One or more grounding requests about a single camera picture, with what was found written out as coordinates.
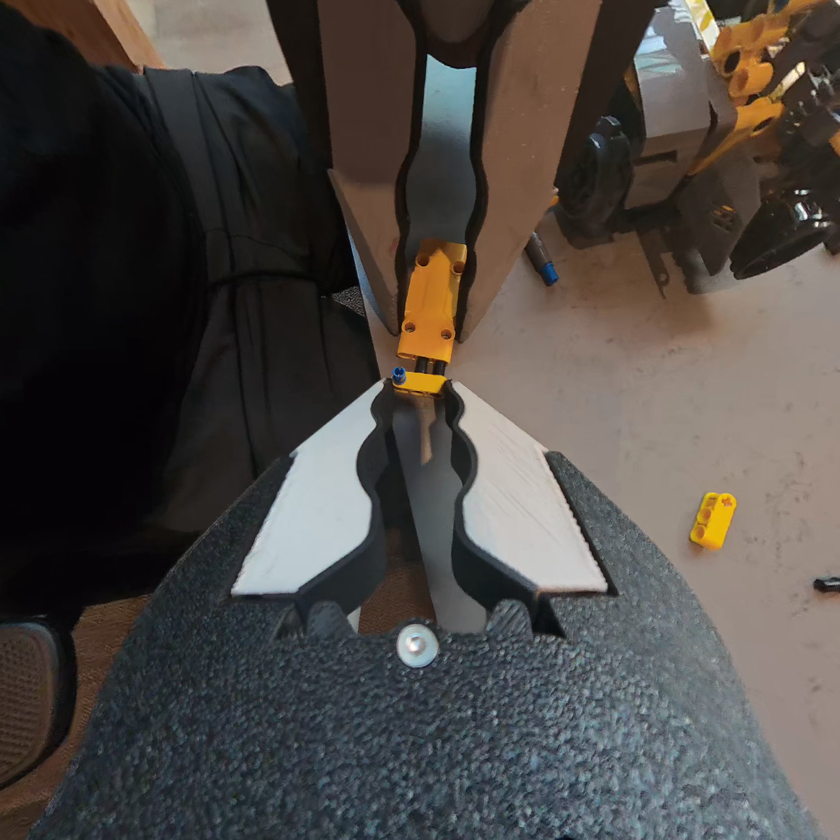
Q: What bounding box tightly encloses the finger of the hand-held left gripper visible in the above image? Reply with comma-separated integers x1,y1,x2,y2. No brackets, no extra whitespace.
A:
455,0,602,344
318,0,431,337

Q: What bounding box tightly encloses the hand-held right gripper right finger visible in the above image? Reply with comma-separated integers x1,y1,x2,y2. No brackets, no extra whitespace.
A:
445,379,610,603

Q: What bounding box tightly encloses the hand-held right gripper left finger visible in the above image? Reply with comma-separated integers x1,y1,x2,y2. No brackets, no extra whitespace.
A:
230,379,391,608

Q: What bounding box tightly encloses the short yellow beam with pins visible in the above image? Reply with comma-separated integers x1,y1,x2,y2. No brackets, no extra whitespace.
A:
391,357,451,396

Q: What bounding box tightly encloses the yellow rectangular building panel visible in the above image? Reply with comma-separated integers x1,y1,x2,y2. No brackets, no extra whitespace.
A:
398,239,469,363

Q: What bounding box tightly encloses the grey shaft with yellow lever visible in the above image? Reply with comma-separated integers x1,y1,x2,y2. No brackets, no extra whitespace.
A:
523,231,560,287

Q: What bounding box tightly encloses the yellow grey toy vehicle model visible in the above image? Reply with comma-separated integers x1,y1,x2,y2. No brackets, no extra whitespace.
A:
554,0,840,299

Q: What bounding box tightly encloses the yellow two-hole connector block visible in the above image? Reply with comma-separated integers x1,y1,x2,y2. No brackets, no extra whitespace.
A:
689,491,738,547

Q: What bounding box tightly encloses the black mesh office chair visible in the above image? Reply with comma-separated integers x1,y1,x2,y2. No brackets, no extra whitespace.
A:
0,617,78,788

